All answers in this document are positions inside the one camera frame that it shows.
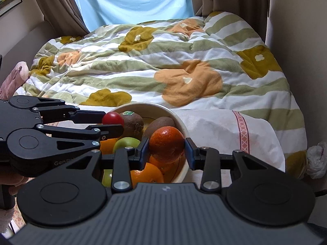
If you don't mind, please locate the cream ceramic bowl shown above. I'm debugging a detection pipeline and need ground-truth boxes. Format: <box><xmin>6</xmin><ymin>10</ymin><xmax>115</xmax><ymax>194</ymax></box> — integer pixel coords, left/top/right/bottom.
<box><xmin>98</xmin><ymin>102</ymin><xmax>190</xmax><ymax>184</ymax></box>

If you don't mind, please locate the small green apple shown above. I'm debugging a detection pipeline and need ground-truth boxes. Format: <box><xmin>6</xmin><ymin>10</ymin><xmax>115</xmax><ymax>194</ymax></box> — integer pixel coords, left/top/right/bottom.
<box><xmin>102</xmin><ymin>170</ymin><xmax>114</xmax><ymax>187</ymax></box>

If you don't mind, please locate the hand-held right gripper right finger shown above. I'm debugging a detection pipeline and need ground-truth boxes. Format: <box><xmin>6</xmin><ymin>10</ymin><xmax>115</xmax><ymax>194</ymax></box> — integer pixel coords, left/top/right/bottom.
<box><xmin>186</xmin><ymin>138</ymin><xmax>284</xmax><ymax>192</ymax></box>

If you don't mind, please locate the white cloth with pink border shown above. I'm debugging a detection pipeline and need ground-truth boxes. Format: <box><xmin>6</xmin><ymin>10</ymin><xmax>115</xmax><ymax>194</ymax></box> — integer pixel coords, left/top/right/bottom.
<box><xmin>176</xmin><ymin>108</ymin><xmax>286</xmax><ymax>184</ymax></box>

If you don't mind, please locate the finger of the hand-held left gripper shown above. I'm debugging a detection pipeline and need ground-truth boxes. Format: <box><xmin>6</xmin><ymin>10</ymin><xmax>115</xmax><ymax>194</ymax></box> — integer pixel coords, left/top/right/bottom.
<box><xmin>32</xmin><ymin>97</ymin><xmax>106</xmax><ymax>125</ymax></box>
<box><xmin>38</xmin><ymin>124</ymin><xmax>124</xmax><ymax>156</ymax></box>

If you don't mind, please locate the light blue window cloth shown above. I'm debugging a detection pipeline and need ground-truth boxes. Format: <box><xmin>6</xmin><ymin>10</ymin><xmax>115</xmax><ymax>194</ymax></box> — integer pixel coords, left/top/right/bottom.
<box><xmin>72</xmin><ymin>0</ymin><xmax>201</xmax><ymax>33</ymax></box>

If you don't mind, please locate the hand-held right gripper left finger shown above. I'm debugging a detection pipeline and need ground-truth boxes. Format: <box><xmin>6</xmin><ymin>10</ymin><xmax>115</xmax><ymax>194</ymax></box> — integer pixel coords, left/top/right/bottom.
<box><xmin>51</xmin><ymin>138</ymin><xmax>149</xmax><ymax>193</ymax></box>

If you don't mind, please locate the brown kiwi with green sticker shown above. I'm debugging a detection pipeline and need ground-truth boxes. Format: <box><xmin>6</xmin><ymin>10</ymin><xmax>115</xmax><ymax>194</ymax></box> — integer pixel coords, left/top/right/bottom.
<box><xmin>119</xmin><ymin>110</ymin><xmax>144</xmax><ymax>141</ymax></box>

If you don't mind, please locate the large orange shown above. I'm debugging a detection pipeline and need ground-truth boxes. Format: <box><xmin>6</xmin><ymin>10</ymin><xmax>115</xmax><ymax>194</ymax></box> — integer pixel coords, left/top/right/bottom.
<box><xmin>99</xmin><ymin>138</ymin><xmax>119</xmax><ymax>155</ymax></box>
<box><xmin>130</xmin><ymin>162</ymin><xmax>165</xmax><ymax>183</ymax></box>

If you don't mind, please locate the white plastic bag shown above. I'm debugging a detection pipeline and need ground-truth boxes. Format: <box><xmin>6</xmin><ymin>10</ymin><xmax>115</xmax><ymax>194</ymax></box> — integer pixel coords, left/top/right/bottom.
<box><xmin>305</xmin><ymin>139</ymin><xmax>327</xmax><ymax>179</ymax></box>

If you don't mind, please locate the grey padded headboard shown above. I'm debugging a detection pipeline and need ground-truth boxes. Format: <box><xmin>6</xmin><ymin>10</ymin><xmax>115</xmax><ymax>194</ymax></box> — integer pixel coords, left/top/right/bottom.
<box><xmin>0</xmin><ymin>20</ymin><xmax>62</xmax><ymax>85</ymax></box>

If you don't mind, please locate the striped floral blanket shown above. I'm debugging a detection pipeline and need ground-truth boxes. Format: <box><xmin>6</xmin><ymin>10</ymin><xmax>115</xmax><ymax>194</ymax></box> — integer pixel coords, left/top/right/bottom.
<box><xmin>15</xmin><ymin>11</ymin><xmax>307</xmax><ymax>179</ymax></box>

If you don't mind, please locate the pink plush toy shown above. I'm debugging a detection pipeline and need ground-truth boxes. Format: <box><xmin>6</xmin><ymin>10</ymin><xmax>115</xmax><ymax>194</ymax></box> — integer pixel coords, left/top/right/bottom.
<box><xmin>0</xmin><ymin>61</ymin><xmax>29</xmax><ymax>100</ymax></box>

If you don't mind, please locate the person's left hand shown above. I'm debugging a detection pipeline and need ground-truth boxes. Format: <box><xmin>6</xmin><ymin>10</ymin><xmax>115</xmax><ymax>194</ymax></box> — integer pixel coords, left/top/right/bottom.
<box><xmin>8</xmin><ymin>176</ymin><xmax>30</xmax><ymax>196</ymax></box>

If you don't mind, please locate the reddish small mandarin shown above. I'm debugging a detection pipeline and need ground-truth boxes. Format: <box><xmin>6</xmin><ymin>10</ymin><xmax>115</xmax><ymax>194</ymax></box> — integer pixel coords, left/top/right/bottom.
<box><xmin>149</xmin><ymin>127</ymin><xmax>185</xmax><ymax>164</ymax></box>

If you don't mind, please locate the red cherry tomato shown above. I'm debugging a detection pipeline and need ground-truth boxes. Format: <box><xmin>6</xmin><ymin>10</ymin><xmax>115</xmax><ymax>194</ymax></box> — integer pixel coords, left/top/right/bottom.
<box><xmin>102</xmin><ymin>111</ymin><xmax>125</xmax><ymax>127</ymax></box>

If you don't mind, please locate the large green apple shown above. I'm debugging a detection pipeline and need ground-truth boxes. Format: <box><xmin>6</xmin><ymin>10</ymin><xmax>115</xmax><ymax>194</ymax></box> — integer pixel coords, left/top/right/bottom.
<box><xmin>113</xmin><ymin>137</ymin><xmax>141</xmax><ymax>155</ymax></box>

